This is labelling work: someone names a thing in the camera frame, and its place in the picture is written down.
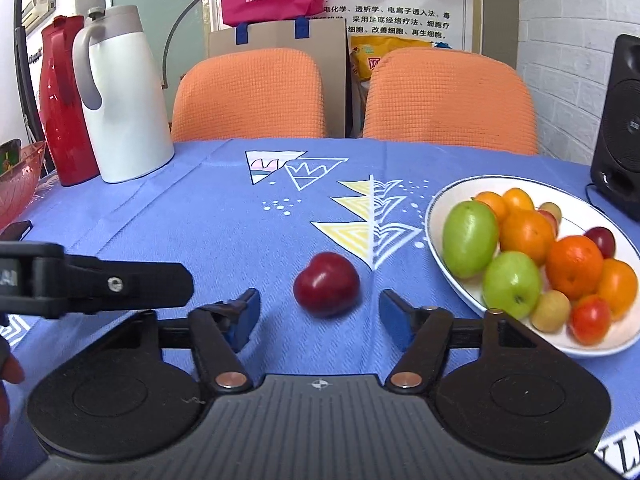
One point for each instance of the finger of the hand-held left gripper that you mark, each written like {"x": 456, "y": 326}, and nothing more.
{"x": 140, "y": 285}

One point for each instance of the white air conditioner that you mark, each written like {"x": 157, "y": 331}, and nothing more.
{"x": 37, "y": 0}

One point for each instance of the green apple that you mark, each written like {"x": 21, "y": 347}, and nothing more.
{"x": 511, "y": 285}
{"x": 470, "y": 237}

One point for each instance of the black speaker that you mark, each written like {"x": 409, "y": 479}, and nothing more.
{"x": 622, "y": 125}

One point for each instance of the black pole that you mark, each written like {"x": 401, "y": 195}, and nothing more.
{"x": 27, "y": 90}

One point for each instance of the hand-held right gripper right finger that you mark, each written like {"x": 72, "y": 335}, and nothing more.
{"x": 395, "y": 317}

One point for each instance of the black smartphone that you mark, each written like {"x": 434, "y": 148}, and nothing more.
{"x": 15, "y": 230}

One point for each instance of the orange chair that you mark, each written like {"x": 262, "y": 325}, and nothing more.
{"x": 450, "y": 100}
{"x": 250, "y": 95}

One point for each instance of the green patterned box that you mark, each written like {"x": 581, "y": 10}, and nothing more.
{"x": 9, "y": 157}

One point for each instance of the wall poster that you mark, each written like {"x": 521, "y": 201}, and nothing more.
{"x": 400, "y": 5}

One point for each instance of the blue printed tablecloth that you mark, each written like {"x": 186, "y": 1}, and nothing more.
{"x": 200, "y": 210}

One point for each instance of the dark red plum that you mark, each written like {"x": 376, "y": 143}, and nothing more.
{"x": 326, "y": 285}
{"x": 600, "y": 240}

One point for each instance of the white thermos jug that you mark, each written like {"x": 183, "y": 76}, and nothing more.
{"x": 130, "y": 110}

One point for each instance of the pink glass bowl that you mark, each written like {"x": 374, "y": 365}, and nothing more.
{"x": 20, "y": 185}

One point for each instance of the small yellow plum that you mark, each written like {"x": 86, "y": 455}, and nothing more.
{"x": 549, "y": 211}
{"x": 550, "y": 310}

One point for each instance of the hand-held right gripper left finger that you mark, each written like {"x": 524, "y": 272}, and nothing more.
{"x": 247, "y": 315}

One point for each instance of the yellow plastic bag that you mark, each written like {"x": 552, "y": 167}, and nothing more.
{"x": 365, "y": 60}

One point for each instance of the red thermos jug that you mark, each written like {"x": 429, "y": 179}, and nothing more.
{"x": 60, "y": 125}

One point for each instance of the orange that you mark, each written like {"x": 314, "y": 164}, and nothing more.
{"x": 517, "y": 199}
{"x": 617, "y": 287}
{"x": 527, "y": 235}
{"x": 492, "y": 203}
{"x": 574, "y": 266}

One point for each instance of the cardboard box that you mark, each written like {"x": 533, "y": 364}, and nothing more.
{"x": 330, "y": 60}

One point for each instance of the small red plum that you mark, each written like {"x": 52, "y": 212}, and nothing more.
{"x": 590, "y": 319}

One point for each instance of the person's left hand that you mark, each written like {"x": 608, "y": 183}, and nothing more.
{"x": 12, "y": 372}

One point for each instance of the white plate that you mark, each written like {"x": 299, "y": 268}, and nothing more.
{"x": 575, "y": 202}

